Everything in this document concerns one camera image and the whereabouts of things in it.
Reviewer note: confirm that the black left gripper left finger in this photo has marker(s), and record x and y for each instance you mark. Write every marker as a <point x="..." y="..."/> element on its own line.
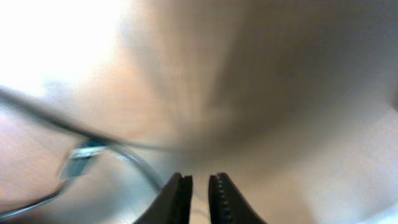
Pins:
<point x="172" y="205"/>

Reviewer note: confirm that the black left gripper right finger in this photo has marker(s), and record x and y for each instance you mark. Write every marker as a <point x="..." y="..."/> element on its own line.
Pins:
<point x="226" y="203"/>

